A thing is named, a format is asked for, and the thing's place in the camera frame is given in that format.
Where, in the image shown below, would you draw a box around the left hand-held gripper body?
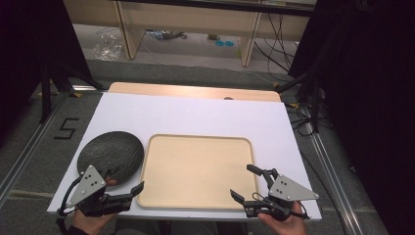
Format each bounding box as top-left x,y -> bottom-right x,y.
66,164 -> 134,217

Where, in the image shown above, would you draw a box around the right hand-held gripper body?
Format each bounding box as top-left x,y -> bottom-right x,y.
243,167 -> 320,222

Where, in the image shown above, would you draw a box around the black round textured plate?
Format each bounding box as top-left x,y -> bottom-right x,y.
76,130 -> 145,188

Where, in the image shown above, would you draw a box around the person's right hand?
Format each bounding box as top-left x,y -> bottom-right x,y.
256,201 -> 308,235

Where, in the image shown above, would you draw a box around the person's left hand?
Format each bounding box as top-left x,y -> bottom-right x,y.
70,176 -> 119,235

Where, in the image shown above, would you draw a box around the light wooden tray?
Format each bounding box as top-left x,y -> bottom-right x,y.
136,133 -> 260,211

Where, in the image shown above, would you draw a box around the white table cover board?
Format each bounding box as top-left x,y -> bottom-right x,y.
47,92 -> 323,222

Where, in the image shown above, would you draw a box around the black stand legs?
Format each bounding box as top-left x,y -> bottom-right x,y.
276,71 -> 324,134
38,61 -> 106,124

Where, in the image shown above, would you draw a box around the black curtain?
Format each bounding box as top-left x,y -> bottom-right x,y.
287,0 -> 415,235
0,0 -> 96,146

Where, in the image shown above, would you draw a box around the clear plastic bag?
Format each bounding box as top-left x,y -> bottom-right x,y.
92,29 -> 124,62

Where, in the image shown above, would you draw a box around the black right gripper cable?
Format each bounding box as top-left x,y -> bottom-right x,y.
295,200 -> 311,220

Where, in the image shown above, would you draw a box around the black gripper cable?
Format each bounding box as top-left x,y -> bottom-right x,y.
56,175 -> 82,229
295,200 -> 311,220

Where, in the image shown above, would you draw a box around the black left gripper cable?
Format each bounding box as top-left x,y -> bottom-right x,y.
56,175 -> 82,229

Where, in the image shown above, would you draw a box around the metal floor rail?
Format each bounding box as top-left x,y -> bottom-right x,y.
304,106 -> 365,235
0,85 -> 99,201

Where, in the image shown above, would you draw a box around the black floor cables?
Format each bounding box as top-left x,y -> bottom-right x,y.
285,101 -> 315,137

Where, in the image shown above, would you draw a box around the black hanging cables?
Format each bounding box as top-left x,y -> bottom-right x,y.
254,12 -> 300,75

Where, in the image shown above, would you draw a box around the bundle of cables and plugs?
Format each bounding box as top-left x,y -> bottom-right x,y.
144,28 -> 189,41

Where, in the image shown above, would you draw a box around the wooden shelf frame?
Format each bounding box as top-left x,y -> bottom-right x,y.
63,0 -> 318,69

